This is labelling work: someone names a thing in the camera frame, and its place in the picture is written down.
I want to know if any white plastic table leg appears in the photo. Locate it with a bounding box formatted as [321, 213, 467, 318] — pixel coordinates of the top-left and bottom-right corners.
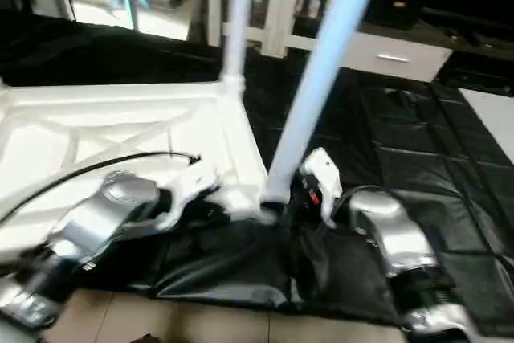
[218, 0, 258, 96]
[257, 0, 388, 225]

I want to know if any white plastic table top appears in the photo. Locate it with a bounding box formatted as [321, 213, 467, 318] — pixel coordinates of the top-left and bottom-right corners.
[0, 78, 284, 262]

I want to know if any black work mat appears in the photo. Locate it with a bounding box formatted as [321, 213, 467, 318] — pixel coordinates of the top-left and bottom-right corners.
[0, 10, 514, 336]

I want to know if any white drawer unit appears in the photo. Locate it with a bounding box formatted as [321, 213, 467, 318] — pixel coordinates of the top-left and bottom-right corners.
[341, 31, 452, 84]

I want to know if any white flat board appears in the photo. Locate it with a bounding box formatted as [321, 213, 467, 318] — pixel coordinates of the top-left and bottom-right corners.
[461, 86, 514, 169]

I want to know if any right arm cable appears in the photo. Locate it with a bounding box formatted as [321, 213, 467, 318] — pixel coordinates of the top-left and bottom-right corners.
[321, 186, 402, 235]

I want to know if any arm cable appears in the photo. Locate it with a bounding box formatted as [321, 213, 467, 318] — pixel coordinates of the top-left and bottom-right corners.
[321, 186, 402, 235]
[0, 151, 202, 225]

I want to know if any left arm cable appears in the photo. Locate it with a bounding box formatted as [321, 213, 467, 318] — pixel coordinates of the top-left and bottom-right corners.
[0, 151, 202, 225]

